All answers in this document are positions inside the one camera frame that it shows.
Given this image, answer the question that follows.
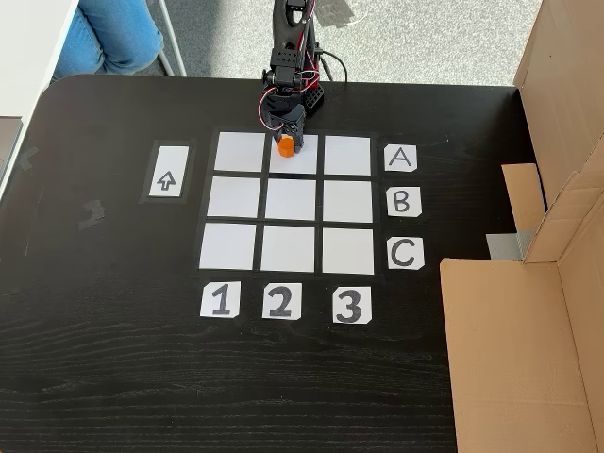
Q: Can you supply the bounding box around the paper label number 1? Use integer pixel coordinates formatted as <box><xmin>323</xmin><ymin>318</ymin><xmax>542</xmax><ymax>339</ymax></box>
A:
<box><xmin>199</xmin><ymin>281</ymin><xmax>241</xmax><ymax>320</ymax></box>

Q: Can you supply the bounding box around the dark floor tape patch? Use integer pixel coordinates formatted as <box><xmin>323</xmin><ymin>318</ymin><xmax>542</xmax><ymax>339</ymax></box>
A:
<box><xmin>314</xmin><ymin>0</ymin><xmax>359</xmax><ymax>27</ymax></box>

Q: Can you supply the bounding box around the paper label letter A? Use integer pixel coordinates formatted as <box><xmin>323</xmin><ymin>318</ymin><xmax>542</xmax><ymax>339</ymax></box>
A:
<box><xmin>383</xmin><ymin>144</ymin><xmax>418</xmax><ymax>173</ymax></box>

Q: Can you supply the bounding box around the robot power cable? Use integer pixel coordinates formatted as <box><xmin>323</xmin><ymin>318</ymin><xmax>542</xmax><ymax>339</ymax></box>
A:
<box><xmin>320</xmin><ymin>50</ymin><xmax>351</xmax><ymax>84</ymax></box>

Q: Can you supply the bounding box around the white chair leg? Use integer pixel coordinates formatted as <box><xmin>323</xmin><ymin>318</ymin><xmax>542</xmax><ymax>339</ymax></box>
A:
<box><xmin>144</xmin><ymin>0</ymin><xmax>188</xmax><ymax>78</ymax></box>

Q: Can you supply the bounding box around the paper label letter B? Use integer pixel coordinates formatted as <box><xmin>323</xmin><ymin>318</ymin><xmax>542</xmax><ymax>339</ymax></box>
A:
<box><xmin>385</xmin><ymin>186</ymin><xmax>423</xmax><ymax>218</ymax></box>

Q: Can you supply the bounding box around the white nine-square grid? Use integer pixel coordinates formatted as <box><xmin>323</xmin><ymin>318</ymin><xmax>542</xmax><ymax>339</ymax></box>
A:
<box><xmin>193</xmin><ymin>129</ymin><xmax>383</xmax><ymax>279</ymax></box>

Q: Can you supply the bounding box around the white side table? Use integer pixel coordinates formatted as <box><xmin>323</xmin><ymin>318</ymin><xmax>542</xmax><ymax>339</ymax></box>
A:
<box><xmin>0</xmin><ymin>0</ymin><xmax>82</xmax><ymax>199</ymax></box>

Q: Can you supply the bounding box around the person's leg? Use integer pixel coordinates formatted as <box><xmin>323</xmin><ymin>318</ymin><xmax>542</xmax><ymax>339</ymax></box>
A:
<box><xmin>51</xmin><ymin>0</ymin><xmax>165</xmax><ymax>79</ymax></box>

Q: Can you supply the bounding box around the paper label number 3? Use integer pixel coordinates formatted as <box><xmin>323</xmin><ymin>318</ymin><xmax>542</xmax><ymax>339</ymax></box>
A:
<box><xmin>332</xmin><ymin>286</ymin><xmax>373</xmax><ymax>325</ymax></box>

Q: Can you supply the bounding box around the paper label letter C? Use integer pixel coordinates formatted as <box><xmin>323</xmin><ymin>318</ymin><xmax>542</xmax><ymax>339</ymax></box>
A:
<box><xmin>386</xmin><ymin>237</ymin><xmax>425</xmax><ymax>271</ymax></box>

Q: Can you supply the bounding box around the paper label number 2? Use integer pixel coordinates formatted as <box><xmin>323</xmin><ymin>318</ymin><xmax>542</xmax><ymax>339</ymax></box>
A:
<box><xmin>261</xmin><ymin>282</ymin><xmax>304</xmax><ymax>321</ymax></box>

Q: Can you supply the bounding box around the grey tape strip on table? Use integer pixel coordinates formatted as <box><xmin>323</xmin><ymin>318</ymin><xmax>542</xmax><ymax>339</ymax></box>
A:
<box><xmin>485</xmin><ymin>229</ymin><xmax>537</xmax><ymax>263</ymax></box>

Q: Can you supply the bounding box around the brown cardboard screen large flap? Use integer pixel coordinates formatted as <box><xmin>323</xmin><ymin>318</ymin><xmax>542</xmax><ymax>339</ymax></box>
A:
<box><xmin>438</xmin><ymin>172</ymin><xmax>604</xmax><ymax>453</ymax></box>

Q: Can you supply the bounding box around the white arrow paper sheet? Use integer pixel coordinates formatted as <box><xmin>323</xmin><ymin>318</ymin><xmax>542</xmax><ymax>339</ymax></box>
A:
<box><xmin>148</xmin><ymin>144</ymin><xmax>190</xmax><ymax>199</ymax></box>

